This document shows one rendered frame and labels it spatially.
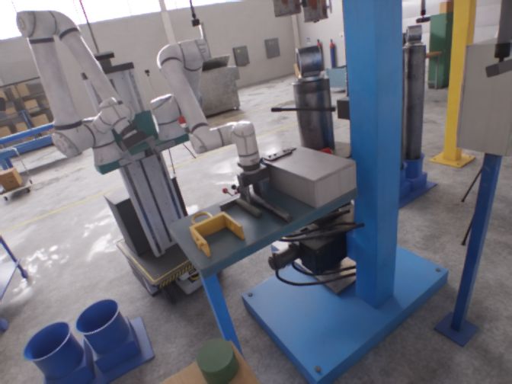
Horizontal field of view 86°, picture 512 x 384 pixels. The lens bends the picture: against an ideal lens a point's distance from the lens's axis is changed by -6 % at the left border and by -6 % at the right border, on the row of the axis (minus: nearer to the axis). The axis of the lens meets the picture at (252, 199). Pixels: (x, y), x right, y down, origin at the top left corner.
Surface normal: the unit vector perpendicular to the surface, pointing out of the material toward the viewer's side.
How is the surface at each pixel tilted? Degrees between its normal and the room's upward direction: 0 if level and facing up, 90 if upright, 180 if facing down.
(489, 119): 90
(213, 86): 90
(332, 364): 0
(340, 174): 90
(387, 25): 90
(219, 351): 0
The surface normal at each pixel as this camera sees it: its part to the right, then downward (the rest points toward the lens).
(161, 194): 0.65, 0.23
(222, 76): 0.43, 0.34
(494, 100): -0.84, 0.38
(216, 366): -0.18, -0.87
